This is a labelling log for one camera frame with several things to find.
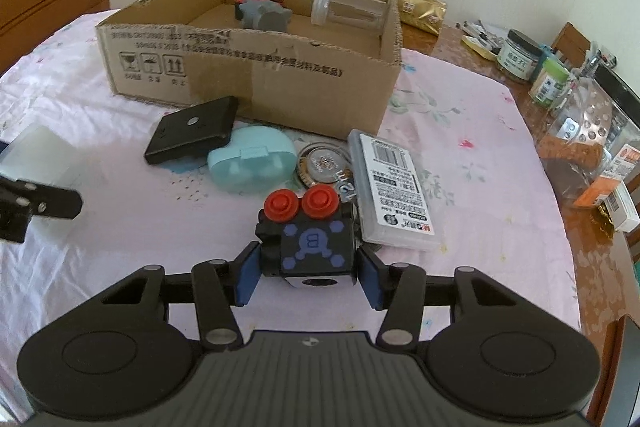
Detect pen holder with stationery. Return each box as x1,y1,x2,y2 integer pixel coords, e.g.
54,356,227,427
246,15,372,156
580,47,618,78

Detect bundle of pens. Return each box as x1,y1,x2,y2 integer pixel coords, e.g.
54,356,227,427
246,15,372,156
462,19,502,55

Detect phone in red case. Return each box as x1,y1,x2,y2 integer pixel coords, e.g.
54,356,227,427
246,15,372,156
587,313,632,425

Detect round metal tin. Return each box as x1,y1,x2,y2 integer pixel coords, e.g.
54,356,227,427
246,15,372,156
297,143,358,195

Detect translucent white plastic box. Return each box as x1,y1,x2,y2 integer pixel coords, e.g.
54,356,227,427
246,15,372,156
0,122,81,195

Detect black flat box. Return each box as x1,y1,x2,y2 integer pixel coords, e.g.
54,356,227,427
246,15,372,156
144,96,240,166

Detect pink floral tablecloth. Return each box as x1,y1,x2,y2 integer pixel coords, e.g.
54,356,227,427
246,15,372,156
0,9,585,408

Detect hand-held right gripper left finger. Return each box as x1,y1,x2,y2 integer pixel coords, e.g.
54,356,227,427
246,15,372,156
100,241,262,352

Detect cardboard box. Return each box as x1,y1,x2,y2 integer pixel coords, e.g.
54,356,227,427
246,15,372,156
95,0,403,140

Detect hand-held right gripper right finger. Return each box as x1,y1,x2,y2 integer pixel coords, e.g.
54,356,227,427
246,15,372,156
356,247,518,352

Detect large clear jar black lid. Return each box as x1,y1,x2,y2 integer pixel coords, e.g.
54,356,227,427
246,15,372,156
537,67,640,208

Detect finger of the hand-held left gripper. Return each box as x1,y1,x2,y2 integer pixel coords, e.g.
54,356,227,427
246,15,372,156
0,174,83,244

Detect black cube toy red buttons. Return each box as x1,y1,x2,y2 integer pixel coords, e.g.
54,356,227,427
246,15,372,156
255,187,358,292

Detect yellow sticky note pad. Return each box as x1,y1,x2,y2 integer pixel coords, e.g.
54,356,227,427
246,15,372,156
460,34,497,58

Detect glass jar with dark lid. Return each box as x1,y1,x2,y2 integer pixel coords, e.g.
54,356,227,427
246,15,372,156
497,28,543,84

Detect clear plastic jar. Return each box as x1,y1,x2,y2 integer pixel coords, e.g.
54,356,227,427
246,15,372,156
310,0,392,29

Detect grey elephant toy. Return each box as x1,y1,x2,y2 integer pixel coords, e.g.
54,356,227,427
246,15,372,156
235,0,294,32

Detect small green bottle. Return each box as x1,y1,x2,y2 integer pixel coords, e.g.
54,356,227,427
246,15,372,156
529,55,571,108

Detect white medicine box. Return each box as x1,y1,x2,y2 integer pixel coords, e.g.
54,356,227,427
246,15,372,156
597,182,640,233

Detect teal plastic case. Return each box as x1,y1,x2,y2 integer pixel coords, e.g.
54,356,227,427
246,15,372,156
207,126,297,194

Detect clear case with white label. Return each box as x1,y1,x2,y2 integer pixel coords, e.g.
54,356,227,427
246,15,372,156
348,129,446,253

